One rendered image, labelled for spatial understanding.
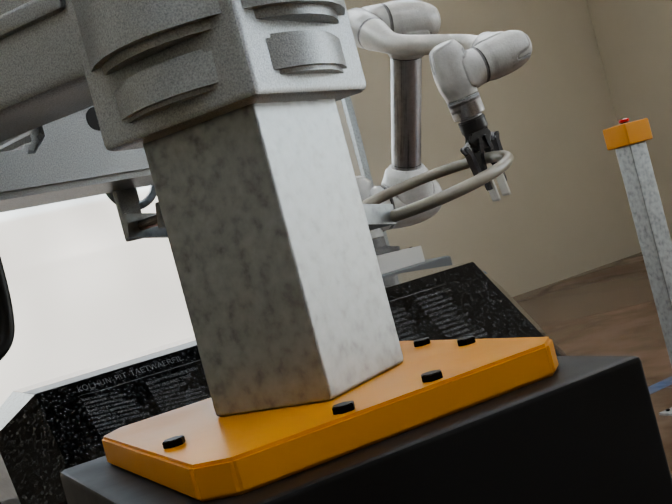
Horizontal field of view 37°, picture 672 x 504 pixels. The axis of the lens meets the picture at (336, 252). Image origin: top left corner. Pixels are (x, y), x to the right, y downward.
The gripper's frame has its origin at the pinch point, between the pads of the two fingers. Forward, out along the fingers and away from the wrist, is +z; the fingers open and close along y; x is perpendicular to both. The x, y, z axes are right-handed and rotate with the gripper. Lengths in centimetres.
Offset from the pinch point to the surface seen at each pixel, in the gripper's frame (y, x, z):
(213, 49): 120, 102, -54
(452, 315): 58, 39, 11
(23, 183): 129, 38, -50
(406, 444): 128, 120, -8
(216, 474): 145, 112, -14
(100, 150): 112, 34, -50
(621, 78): -582, -452, 70
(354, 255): 111, 97, -24
